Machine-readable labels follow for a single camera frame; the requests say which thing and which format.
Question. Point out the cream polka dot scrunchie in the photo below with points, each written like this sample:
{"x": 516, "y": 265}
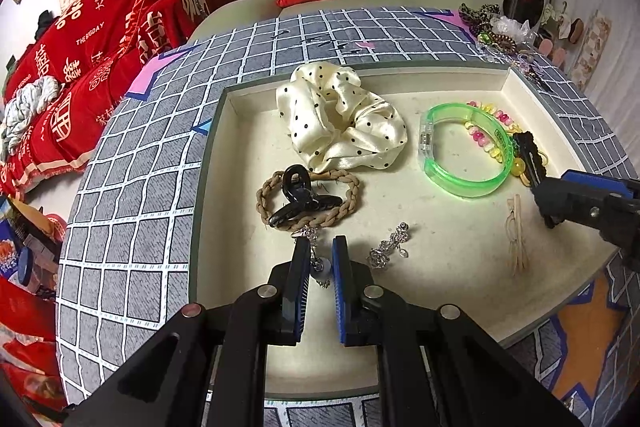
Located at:
{"x": 350, "y": 132}

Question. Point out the silver rhinestone earring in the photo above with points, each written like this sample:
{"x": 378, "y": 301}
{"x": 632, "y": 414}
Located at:
{"x": 390, "y": 249}
{"x": 315, "y": 252}

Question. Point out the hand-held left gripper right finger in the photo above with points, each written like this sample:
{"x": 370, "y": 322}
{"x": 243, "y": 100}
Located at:
{"x": 340, "y": 267}

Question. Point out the black tassel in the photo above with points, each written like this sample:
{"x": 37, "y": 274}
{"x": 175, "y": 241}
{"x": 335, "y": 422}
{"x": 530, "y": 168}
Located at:
{"x": 542, "y": 82}

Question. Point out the grey white twisted cloth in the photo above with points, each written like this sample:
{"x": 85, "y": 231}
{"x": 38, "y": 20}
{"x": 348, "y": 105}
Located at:
{"x": 22, "y": 112}

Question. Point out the patterned beige board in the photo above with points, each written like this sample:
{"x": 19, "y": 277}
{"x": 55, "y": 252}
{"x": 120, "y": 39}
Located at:
{"x": 595, "y": 47}

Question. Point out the green translucent bangle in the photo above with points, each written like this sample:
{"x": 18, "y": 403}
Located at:
{"x": 465, "y": 187}

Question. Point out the grey checked blanket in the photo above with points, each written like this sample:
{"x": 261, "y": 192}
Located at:
{"x": 125, "y": 207}

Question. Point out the red gift bags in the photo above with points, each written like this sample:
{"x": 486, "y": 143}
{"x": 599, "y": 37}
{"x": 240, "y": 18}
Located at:
{"x": 25, "y": 332}

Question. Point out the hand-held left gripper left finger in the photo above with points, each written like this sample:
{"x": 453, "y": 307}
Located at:
{"x": 302, "y": 267}

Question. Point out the pink slippers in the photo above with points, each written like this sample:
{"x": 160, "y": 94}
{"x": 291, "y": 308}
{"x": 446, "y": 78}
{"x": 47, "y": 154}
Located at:
{"x": 550, "y": 49}

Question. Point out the leopard print scrunchie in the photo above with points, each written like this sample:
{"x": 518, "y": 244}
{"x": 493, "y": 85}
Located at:
{"x": 475, "y": 12}

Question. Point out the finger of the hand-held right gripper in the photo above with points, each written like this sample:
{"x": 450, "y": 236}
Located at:
{"x": 570, "y": 204}
{"x": 590, "y": 181}

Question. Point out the orange paper star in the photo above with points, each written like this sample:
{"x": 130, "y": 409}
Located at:
{"x": 585, "y": 342}

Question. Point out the black claw hair clip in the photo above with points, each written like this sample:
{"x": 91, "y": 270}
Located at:
{"x": 295, "y": 187}

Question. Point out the clear plastic bag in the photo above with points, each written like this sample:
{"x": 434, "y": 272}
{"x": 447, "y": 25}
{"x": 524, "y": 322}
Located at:
{"x": 512, "y": 29}

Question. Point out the red printed bedspread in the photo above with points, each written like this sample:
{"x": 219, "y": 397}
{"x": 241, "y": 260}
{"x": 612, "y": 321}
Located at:
{"x": 75, "y": 57}

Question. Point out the small pink hair clip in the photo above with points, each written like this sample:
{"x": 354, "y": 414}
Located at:
{"x": 366, "y": 45}

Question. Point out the beige hair clip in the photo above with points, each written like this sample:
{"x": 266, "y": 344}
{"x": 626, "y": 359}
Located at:
{"x": 517, "y": 232}

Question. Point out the cream rectangular tray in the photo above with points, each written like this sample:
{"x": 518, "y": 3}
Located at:
{"x": 450, "y": 282}

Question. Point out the green gem hair clip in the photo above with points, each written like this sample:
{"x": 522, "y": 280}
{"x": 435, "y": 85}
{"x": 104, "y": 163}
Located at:
{"x": 484, "y": 38}

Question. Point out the blue printed box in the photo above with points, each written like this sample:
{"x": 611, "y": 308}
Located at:
{"x": 15, "y": 252}

